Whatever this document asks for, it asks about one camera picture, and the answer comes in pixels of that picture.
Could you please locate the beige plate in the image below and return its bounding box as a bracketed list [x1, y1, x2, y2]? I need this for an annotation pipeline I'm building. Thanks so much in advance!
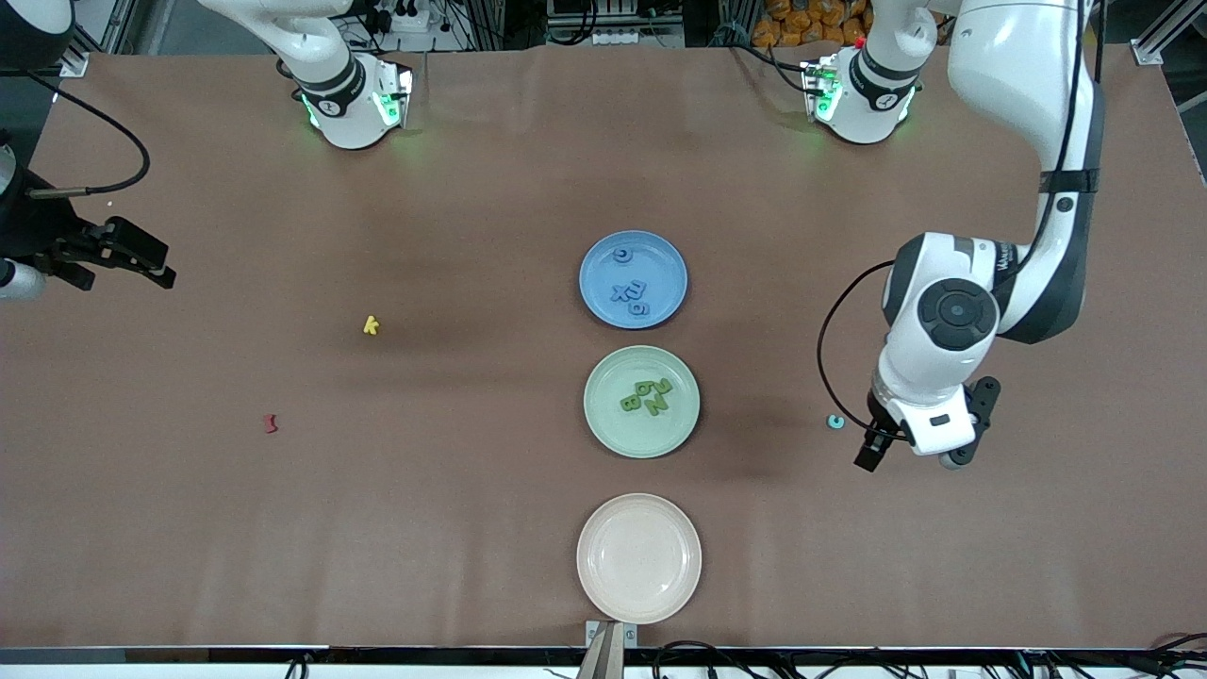
[576, 493, 703, 625]

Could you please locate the mint green plate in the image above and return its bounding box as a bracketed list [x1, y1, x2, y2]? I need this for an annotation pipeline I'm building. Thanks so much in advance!
[583, 345, 702, 459]

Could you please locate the blue plate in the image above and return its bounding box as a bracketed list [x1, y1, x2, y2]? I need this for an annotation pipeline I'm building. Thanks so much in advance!
[579, 230, 689, 330]

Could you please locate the brown table cover sheet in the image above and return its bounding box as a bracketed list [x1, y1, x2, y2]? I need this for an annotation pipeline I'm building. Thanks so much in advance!
[0, 42, 1207, 652]

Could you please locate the white power strip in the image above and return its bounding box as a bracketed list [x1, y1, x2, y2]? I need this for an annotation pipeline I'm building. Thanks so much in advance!
[363, 0, 454, 34]

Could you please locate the pile of orange items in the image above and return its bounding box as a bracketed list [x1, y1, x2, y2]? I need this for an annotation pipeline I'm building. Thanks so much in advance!
[752, 0, 873, 48]

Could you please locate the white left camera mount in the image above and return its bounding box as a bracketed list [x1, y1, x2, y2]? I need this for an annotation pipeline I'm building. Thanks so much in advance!
[903, 399, 978, 455]

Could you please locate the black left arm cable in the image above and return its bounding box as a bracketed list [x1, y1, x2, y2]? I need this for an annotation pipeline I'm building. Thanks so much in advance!
[817, 0, 1106, 442]

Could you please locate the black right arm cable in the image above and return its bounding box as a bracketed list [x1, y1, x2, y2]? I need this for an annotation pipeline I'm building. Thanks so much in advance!
[26, 71, 152, 199]

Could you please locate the front camera mount bracket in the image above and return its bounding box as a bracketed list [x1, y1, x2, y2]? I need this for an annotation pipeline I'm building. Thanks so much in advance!
[577, 620, 640, 679]

